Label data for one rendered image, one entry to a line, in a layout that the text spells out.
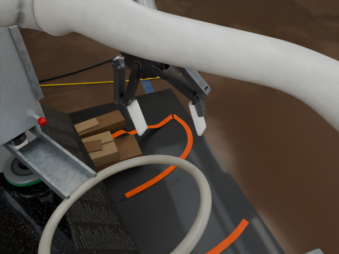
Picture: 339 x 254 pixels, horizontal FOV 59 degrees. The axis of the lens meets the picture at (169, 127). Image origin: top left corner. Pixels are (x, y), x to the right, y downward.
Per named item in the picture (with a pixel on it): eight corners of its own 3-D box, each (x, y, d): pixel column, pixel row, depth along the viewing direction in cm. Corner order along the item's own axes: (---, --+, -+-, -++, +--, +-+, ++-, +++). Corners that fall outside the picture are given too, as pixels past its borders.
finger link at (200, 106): (193, 88, 52) (209, 86, 51) (200, 113, 55) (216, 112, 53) (190, 92, 51) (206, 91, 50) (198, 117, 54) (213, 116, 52)
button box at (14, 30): (26, 92, 113) (-4, 20, 94) (32, 89, 115) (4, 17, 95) (38, 101, 110) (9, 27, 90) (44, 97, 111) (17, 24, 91)
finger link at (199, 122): (193, 94, 54) (198, 94, 54) (203, 127, 57) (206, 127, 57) (187, 103, 52) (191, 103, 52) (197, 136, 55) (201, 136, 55)
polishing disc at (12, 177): (44, 140, 145) (43, 138, 144) (61, 168, 133) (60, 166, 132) (-2, 160, 136) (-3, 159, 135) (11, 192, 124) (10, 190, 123)
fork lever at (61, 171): (-37, 122, 127) (-43, 113, 123) (6, 100, 137) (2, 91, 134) (60, 213, 94) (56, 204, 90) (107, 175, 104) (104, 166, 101)
